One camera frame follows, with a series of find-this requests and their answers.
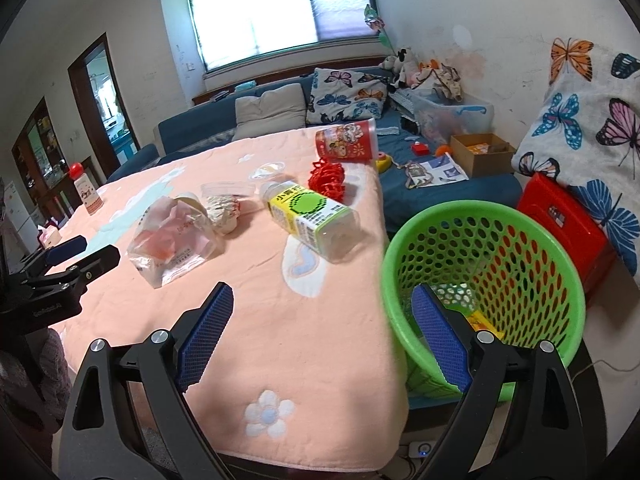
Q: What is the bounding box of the red foam fruit net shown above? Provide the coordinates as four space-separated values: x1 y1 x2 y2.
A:
307 156 348 203

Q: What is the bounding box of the plastic bottle yellow label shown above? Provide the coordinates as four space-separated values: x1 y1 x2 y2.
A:
258 180 361 264

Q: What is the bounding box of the black white plush toy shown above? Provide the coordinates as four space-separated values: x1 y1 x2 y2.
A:
378 46 421 88

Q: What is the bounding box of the red printed paper cup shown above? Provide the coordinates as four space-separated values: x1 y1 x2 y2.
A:
315 120 378 162

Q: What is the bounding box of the printed paper leaflet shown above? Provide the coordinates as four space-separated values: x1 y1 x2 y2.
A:
402 152 470 191

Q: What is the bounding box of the beige plush toy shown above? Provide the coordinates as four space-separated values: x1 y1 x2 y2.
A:
415 60 463 98

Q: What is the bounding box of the clear plastic lid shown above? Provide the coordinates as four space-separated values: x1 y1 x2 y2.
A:
250 160 287 181

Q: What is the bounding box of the paper wrapper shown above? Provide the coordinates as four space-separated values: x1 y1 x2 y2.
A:
202 195 243 235

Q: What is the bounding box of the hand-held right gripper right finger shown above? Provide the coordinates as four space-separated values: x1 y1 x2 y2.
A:
410 283 589 480

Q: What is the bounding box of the blue sofa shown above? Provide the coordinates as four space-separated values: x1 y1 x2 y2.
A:
105 65 523 233

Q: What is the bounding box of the cardboard box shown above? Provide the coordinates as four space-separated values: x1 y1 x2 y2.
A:
450 133 517 178

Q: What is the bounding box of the pink flower blanket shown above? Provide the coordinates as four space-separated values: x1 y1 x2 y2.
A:
47 127 408 466

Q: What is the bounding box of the red plastic stool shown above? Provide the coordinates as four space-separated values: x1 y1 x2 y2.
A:
516 172 618 306

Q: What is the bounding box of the colourful pinwheel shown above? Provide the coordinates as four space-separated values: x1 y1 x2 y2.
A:
364 4 396 53

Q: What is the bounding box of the window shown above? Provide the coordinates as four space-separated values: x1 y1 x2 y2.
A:
184 0 376 72

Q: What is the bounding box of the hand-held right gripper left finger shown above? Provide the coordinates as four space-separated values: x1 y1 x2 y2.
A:
57 281 236 480

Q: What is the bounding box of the brown door frame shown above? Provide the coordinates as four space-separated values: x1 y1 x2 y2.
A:
67 32 136 171

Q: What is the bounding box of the grey butterfly blanket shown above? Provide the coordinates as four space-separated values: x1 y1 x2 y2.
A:
511 37 640 276

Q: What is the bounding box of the butterfly print pillow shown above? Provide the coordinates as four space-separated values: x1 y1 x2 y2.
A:
305 67 388 126

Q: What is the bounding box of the dark wooden cabinet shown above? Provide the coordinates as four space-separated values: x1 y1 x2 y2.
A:
11 97 68 221

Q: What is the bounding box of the clear storage box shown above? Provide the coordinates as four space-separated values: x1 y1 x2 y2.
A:
407 90 495 146

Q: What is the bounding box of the clear plastic bag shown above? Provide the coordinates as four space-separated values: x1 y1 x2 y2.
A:
126 196 223 289

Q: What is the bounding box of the beige pillow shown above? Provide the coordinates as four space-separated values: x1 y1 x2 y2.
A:
232 95 307 142

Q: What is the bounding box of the person's left forearm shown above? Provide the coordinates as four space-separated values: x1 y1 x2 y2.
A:
0 327 73 466

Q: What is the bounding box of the green plastic basket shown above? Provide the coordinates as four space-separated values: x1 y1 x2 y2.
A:
380 200 587 403

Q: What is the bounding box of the white cable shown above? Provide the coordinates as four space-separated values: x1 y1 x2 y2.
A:
570 357 638 376

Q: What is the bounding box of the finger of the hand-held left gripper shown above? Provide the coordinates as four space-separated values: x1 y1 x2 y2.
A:
46 244 121 292
22 236 87 274

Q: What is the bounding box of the white bottle red cap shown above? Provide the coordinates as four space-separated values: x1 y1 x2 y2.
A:
69 162 104 217

